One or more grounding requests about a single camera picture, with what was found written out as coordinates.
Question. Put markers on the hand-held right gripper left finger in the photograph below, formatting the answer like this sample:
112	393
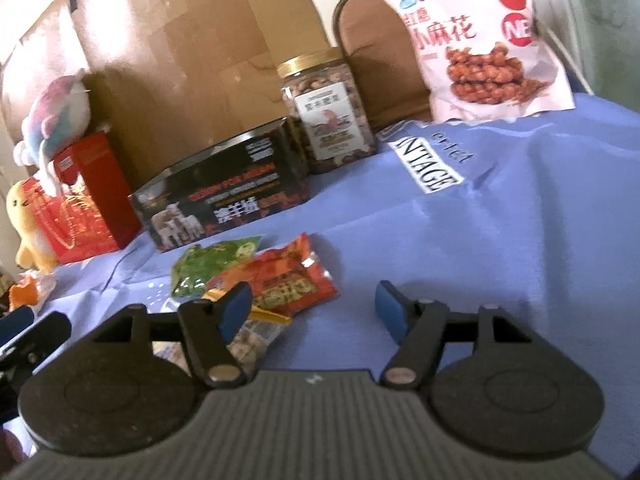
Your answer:
232	310

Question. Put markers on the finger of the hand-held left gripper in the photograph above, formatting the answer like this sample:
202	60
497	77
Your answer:
15	321
47	332

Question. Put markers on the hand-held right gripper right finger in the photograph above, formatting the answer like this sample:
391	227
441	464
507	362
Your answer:
392	310

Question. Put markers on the yellow clear peanut packet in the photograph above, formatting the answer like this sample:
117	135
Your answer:
255	340

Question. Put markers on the green translucent snack packet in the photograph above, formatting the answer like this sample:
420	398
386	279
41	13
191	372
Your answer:
200	265

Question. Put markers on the orange red snack packet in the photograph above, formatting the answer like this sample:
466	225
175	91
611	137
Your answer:
290	275

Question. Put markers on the small orange plush toy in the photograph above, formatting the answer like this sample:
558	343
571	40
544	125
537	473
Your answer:
27	292

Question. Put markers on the yellow duck plush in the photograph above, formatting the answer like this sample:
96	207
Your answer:
27	230

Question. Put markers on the red gift bag gold print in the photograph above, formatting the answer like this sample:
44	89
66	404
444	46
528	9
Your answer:
75	230

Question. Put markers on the black printed carton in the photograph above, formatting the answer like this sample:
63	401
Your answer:
225	190

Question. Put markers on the blue printed blanket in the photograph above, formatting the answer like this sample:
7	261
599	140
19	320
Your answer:
500	240

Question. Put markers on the red box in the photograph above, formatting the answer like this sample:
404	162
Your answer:
100	170

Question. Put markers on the clear nut jar gold lid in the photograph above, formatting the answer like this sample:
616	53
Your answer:
327	115

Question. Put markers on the pink blue plush fish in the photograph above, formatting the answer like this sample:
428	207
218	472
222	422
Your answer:
52	115

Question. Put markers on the brown cardboard board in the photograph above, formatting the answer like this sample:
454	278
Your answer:
175	35

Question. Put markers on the large pink snack bag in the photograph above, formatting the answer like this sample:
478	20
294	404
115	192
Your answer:
475	40

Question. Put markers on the grey green cloth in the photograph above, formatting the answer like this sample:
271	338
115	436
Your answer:
605	25

